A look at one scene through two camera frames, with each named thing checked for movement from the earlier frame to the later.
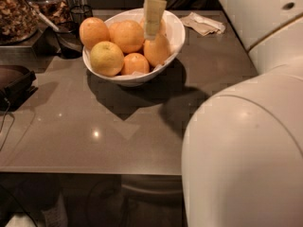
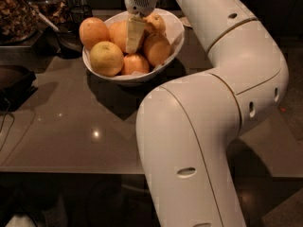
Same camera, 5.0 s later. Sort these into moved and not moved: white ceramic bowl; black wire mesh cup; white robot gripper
Moved: white robot gripper
Not moved: white ceramic bowl; black wire mesh cup
